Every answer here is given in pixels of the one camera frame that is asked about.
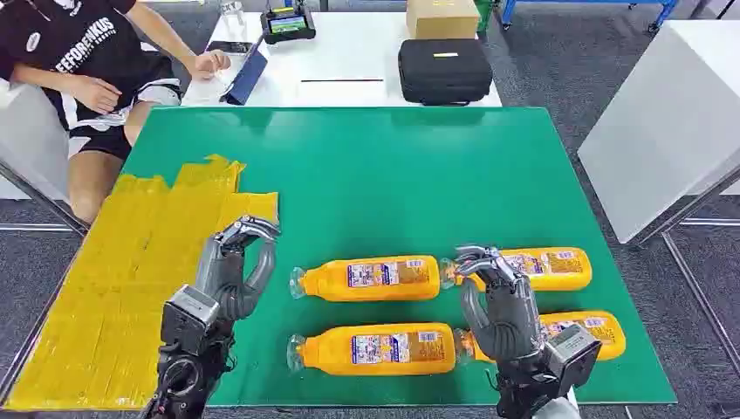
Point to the black phone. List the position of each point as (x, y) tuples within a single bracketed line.
[(229, 47)]

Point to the orange drink bottle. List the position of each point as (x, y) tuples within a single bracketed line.
[(370, 279), (376, 349), (595, 332), (561, 269)]

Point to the person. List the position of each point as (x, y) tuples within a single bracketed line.
[(87, 52)]

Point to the blue metal frame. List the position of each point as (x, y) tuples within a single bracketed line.
[(584, 4)]

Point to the clear drinking glass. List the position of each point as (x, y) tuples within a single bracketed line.
[(232, 11)]

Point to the blue folder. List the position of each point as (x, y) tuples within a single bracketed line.
[(245, 75)]

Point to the black controller with screen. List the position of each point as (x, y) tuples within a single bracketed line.
[(288, 24)]

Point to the green mat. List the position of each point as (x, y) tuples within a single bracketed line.
[(376, 185)]

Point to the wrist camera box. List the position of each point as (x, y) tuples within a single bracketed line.
[(572, 355), (188, 318)]

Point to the yellow sheet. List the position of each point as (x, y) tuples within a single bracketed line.
[(127, 277)]

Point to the cardboard box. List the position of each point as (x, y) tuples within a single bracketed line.
[(442, 20)]

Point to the person's right hand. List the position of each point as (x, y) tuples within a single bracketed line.
[(95, 94)]

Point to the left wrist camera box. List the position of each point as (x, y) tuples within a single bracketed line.
[(188, 318)]

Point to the black carrying case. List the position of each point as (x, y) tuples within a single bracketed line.
[(444, 70)]

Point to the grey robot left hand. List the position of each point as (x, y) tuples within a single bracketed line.
[(222, 277)]

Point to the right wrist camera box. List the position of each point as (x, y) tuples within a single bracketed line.
[(572, 355)]

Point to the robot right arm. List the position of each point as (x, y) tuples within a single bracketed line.
[(526, 393)]

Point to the person's left hand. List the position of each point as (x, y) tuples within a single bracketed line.
[(209, 63)]

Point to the green crate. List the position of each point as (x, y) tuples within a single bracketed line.
[(484, 14)]

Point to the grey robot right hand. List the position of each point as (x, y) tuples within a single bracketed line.
[(509, 324)]

